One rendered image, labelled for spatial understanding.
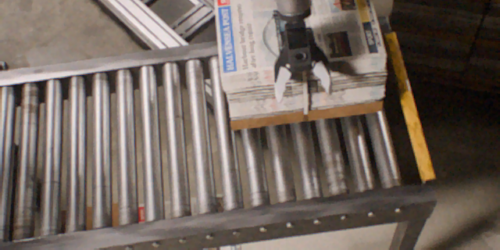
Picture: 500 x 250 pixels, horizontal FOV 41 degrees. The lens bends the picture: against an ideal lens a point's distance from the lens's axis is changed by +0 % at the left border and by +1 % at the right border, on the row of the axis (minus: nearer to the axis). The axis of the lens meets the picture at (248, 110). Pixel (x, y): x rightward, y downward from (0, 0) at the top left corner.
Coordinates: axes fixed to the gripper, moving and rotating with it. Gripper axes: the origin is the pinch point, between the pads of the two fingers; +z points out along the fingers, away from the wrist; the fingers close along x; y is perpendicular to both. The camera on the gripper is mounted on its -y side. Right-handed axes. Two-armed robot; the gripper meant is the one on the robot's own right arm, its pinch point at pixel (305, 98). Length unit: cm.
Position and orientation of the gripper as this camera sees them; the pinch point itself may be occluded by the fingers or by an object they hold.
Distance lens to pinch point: 146.1
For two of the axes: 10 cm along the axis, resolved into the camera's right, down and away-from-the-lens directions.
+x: -9.9, 1.3, 0.4
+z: 1.4, 8.8, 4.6
